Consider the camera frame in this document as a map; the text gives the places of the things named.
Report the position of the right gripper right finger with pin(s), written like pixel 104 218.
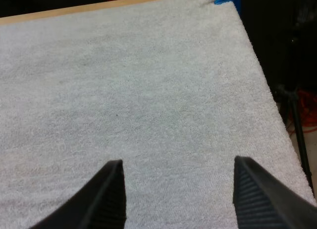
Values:
pixel 262 201

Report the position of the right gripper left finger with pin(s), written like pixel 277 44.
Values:
pixel 104 201

